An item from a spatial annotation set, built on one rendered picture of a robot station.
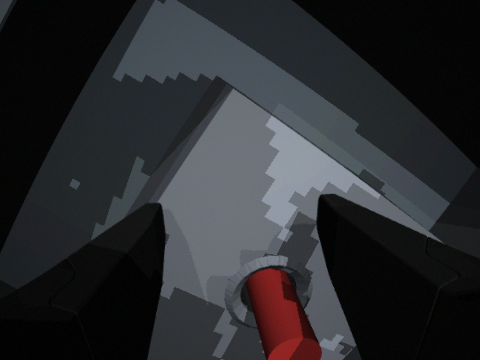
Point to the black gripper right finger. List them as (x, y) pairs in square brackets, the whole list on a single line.
[(405, 297)]

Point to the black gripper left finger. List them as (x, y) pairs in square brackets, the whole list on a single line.
[(98, 304)]

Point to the red peg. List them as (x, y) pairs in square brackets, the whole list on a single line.
[(284, 329)]

